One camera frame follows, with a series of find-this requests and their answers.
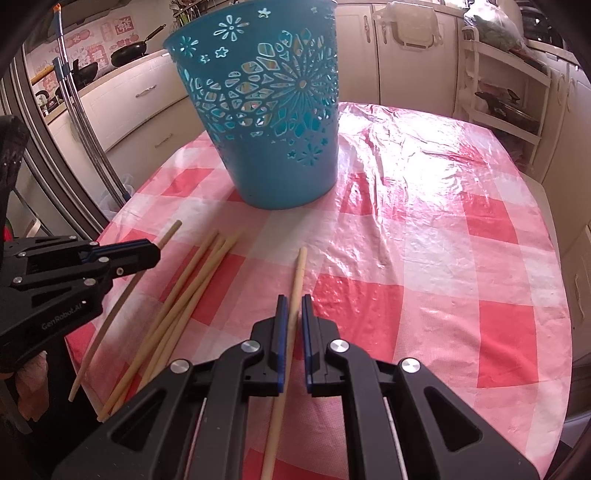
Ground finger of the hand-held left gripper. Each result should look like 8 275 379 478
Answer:
4 236 153 264
11 244 161 296

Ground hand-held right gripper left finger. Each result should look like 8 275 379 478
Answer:
50 294 290 480

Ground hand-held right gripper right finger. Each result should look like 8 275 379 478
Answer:
301 294 542 480

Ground bamboo chopstick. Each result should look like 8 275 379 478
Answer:
139 229 245 388
97 230 221 422
261 247 309 480
108 236 230 416
68 220 182 402

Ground blue plastic basket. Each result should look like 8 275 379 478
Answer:
163 0 342 210

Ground dark kettle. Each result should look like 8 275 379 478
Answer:
35 90 64 117

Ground red white checkered tablecloth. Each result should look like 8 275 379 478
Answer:
65 100 575 480

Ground black frying pan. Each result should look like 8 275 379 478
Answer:
110 24 168 68

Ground cream lower kitchen cabinets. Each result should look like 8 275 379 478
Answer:
46 0 467 155

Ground black wok with lid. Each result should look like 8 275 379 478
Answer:
475 89 542 126

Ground cream drawer cabinet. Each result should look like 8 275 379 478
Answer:
522 39 591 416

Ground white hanging plastic bag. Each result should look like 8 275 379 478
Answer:
375 0 440 50

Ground white storage cart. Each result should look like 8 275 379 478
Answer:
458 25 553 175

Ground plastic bag of vegetables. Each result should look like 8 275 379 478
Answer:
463 0 529 52

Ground sliding door frame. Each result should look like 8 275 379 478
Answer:
0 44 114 241

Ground broom with metal handle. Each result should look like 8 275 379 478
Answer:
52 4 136 206

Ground red wall stickers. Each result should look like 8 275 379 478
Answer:
28 13 141 90

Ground utensil wall rack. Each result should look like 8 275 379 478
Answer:
170 0 220 26

